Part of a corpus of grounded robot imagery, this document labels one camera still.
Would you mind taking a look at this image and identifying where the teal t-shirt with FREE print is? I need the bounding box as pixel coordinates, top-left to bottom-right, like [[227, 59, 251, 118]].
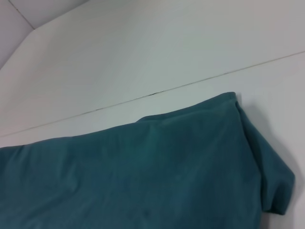
[[0, 91, 296, 229]]

